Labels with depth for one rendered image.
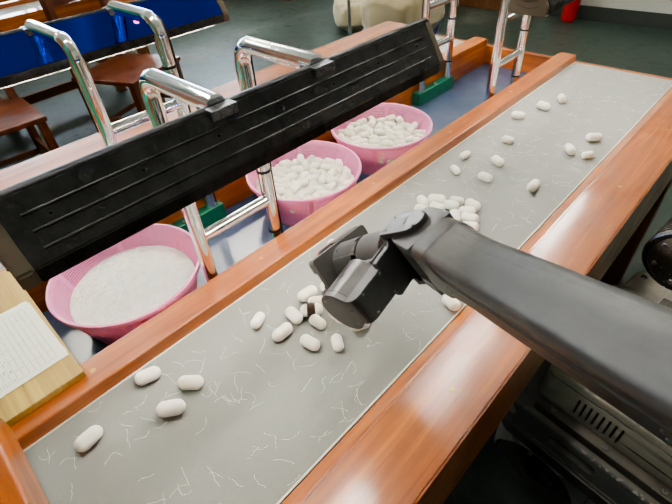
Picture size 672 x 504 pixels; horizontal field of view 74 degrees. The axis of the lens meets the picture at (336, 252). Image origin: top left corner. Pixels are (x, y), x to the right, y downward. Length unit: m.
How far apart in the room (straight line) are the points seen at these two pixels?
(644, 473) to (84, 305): 1.10
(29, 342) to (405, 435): 0.57
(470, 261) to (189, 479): 0.43
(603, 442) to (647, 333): 0.87
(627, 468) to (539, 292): 0.84
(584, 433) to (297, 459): 0.69
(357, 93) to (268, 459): 0.48
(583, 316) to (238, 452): 0.46
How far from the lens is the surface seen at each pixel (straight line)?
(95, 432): 0.70
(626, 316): 0.28
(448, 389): 0.63
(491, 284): 0.35
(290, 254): 0.82
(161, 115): 0.66
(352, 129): 1.28
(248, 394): 0.67
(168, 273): 0.90
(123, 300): 0.87
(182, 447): 0.66
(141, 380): 0.72
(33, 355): 0.80
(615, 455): 1.13
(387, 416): 0.60
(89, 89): 0.88
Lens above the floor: 1.30
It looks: 41 degrees down
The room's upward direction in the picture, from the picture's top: 5 degrees counter-clockwise
